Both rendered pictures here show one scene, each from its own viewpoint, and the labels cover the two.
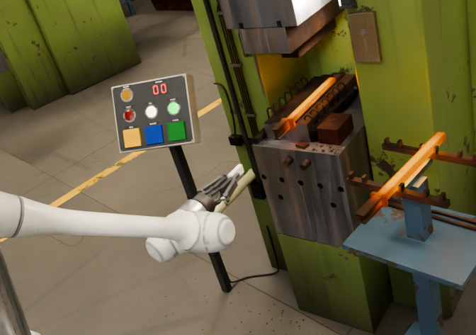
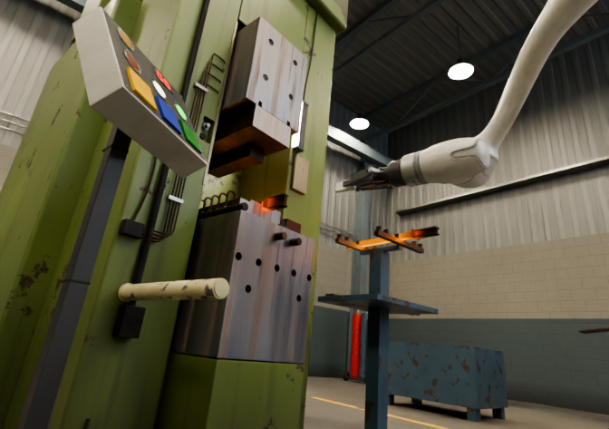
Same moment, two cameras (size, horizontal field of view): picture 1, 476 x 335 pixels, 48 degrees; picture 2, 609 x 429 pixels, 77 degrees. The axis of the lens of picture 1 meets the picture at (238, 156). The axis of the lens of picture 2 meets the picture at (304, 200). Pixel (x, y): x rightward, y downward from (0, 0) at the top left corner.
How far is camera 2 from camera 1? 246 cm
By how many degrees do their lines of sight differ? 101
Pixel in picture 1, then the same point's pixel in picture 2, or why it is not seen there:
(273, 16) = (286, 116)
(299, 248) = (241, 382)
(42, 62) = not seen: outside the picture
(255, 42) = (265, 122)
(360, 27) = (301, 166)
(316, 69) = not seen: hidden behind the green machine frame
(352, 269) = (294, 397)
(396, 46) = (310, 190)
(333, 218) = (294, 316)
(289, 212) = (249, 314)
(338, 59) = not seen: hidden behind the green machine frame
